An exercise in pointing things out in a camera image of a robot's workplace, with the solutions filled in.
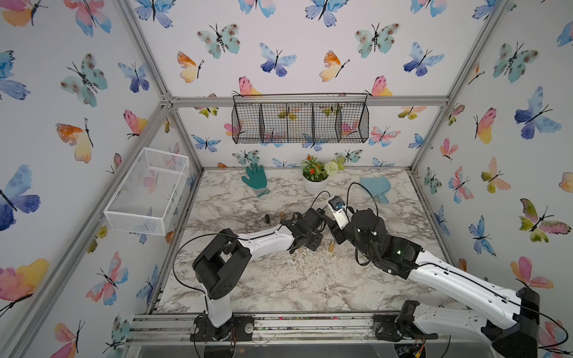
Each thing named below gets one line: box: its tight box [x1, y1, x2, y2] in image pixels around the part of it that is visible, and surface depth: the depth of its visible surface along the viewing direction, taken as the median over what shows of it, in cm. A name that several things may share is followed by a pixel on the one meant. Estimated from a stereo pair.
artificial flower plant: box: [301, 154, 347, 182], surface depth 102 cm
